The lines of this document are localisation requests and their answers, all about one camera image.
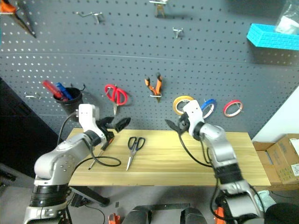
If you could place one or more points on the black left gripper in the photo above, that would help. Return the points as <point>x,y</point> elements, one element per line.
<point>105,130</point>

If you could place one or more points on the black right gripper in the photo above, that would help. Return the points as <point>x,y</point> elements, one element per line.
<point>184,121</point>

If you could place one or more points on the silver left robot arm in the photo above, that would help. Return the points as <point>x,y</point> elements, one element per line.
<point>56,161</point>

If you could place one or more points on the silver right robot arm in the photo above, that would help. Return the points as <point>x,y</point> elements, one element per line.
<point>220,145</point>

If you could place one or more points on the yellow tape roll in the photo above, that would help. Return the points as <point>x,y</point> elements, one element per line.
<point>178,103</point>

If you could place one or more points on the blue tape roll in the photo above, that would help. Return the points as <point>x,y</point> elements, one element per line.
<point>209,106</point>

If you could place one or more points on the red tape roll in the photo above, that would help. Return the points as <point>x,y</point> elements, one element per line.
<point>230,109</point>

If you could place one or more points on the dark grey pegboard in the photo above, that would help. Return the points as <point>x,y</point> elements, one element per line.
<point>149,60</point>

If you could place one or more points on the double metal pegboard hook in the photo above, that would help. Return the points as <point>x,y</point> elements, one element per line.
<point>32,95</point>

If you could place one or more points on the short metal pegboard hook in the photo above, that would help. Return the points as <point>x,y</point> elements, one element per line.
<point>177,31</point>

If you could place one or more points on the long metal pegboard hook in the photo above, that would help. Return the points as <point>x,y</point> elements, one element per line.
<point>91,15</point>

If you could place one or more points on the orange black screwdriver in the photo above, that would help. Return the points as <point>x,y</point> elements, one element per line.
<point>106,144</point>

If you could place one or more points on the wooden table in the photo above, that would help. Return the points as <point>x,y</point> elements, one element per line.
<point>163,161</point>

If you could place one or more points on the orange black pliers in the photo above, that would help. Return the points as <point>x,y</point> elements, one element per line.
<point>154,87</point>

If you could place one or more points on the black round tool cup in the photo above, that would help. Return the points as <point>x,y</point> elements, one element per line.
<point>69,102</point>

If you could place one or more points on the black table leg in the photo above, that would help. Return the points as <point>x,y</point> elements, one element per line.
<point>93,194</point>

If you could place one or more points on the dark rounded shape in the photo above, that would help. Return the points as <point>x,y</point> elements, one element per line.
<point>137,215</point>
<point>192,217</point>

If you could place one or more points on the black cabinet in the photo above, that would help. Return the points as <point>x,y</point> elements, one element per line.
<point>21,135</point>

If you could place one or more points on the open cardboard box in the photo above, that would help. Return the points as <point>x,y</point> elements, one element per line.
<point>266,158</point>

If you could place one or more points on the printed cardboard box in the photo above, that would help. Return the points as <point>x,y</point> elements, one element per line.
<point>287,158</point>

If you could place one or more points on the blue plastic basket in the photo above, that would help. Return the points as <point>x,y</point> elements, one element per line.
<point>271,38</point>

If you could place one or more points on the clear plastic bag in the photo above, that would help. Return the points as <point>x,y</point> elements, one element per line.
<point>288,19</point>

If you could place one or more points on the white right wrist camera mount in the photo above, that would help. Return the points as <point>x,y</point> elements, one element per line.
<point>193,113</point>

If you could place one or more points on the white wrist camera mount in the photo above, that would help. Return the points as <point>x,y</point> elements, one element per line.
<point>193,113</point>
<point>87,116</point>

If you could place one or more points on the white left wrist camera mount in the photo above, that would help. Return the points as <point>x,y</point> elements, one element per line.
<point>87,116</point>

